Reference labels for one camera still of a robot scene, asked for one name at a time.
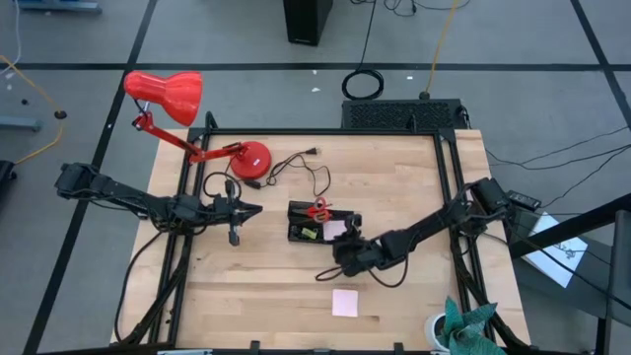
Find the pink sticky note pad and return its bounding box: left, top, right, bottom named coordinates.
left=331, top=289, right=360, bottom=319
left=322, top=220, right=347, bottom=242

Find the yellow hanging cable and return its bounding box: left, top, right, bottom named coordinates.
left=418, top=0, right=462, bottom=102

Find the white paper sheet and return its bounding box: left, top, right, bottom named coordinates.
left=522, top=211, right=590, bottom=289

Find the black lamp power cable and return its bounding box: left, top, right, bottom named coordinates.
left=245, top=146, right=332, bottom=198

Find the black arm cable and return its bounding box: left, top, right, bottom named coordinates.
left=315, top=253, right=410, bottom=290
left=202, top=171, right=243, bottom=199

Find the green crumpled cloth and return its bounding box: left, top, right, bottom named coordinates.
left=436, top=295, right=509, bottom=355

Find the black hanging cable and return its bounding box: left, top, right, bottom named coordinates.
left=340, top=0, right=386, bottom=102

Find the white plant pot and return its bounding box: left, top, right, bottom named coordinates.
left=424, top=313, right=451, bottom=354

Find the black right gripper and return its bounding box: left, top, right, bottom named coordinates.
left=332, top=214, right=393, bottom=277

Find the grey metal stand foot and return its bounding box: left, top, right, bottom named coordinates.
left=17, top=0, right=104, bottom=15
left=0, top=115, right=43, bottom=133

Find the black power adapter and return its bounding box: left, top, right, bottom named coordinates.
left=507, top=189, right=542, bottom=208

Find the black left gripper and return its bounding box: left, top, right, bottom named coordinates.
left=211, top=179, right=264, bottom=248

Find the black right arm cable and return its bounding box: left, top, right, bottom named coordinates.
left=315, top=253, right=410, bottom=290

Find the yellow floor cable with plug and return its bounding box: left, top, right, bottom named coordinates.
left=0, top=53, right=68, bottom=167

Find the black side desk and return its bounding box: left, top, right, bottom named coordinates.
left=507, top=191, right=631, bottom=355

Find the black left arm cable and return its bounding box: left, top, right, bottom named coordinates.
left=202, top=171, right=243, bottom=199

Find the black mesh desk organizer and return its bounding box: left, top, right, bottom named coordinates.
left=287, top=199, right=365, bottom=247

